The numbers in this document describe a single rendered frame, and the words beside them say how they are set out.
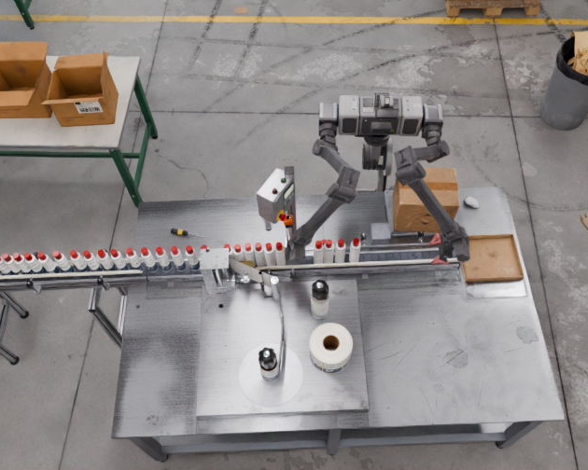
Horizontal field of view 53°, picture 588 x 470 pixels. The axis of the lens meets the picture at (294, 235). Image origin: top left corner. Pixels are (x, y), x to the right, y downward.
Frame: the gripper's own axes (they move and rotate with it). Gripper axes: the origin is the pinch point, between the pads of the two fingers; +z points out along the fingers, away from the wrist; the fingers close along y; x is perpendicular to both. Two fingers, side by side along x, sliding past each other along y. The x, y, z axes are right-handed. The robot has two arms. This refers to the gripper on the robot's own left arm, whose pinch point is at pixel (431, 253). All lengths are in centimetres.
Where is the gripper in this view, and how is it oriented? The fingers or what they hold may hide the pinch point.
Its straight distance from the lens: 289.2
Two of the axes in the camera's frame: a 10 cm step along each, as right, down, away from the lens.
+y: -0.3, 8.7, -4.9
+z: -6.1, 3.8, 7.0
